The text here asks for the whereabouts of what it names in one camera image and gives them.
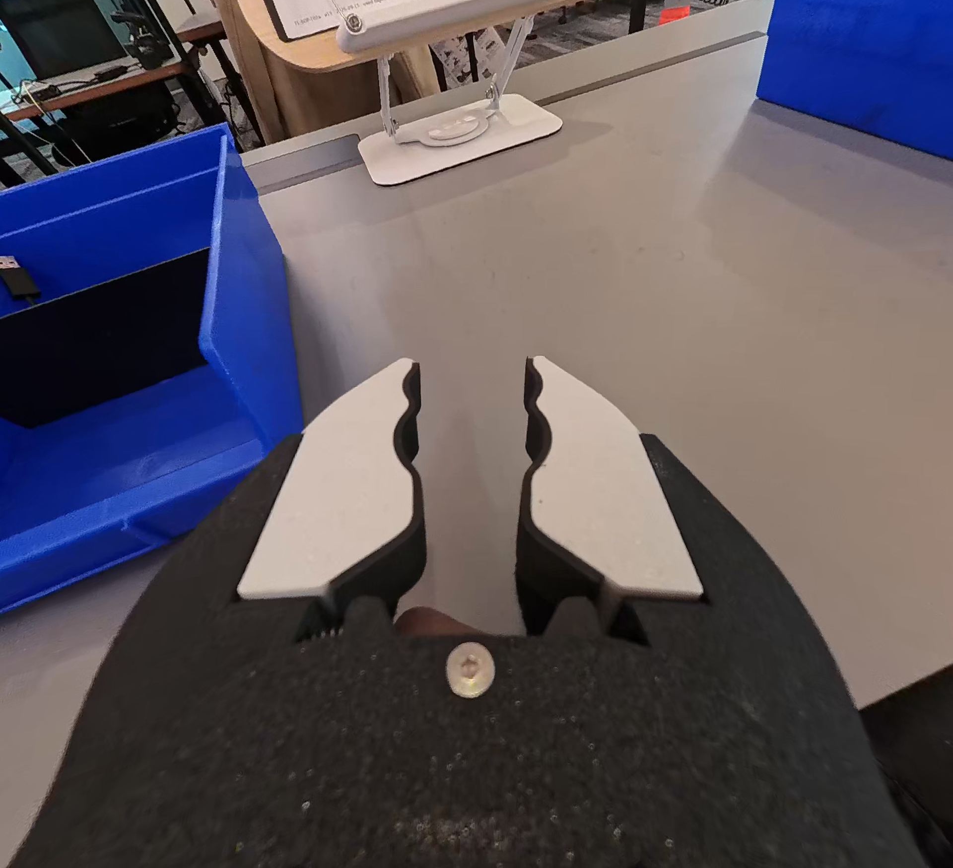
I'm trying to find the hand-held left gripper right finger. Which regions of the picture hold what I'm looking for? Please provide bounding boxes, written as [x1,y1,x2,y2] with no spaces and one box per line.
[516,354,705,637]

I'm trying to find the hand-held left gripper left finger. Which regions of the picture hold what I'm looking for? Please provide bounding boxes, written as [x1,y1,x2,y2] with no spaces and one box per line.
[237,358,427,622]

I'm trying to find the blue plastic bin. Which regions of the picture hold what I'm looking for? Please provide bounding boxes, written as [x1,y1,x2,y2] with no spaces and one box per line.
[755,0,953,163]
[0,124,304,616]

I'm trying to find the instruction sheet on wooden stand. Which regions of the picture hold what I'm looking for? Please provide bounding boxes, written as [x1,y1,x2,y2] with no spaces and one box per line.
[182,0,637,186]

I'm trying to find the wooden office desk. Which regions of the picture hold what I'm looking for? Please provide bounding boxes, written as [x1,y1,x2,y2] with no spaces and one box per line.
[0,15,224,121]

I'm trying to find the black tripod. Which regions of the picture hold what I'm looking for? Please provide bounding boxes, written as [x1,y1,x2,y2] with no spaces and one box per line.
[112,0,265,147]

